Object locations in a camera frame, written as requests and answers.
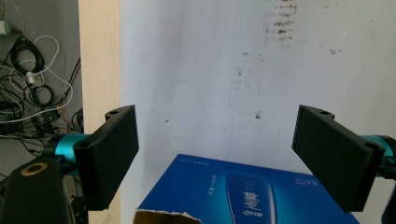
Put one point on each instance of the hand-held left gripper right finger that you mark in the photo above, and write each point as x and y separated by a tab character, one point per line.
336	161

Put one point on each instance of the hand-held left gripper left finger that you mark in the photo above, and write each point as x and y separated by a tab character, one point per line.
106	161

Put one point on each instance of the blue cardboard box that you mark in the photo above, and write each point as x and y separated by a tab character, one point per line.
199	186

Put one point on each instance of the white plug adapter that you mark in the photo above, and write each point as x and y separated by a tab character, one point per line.
4	27

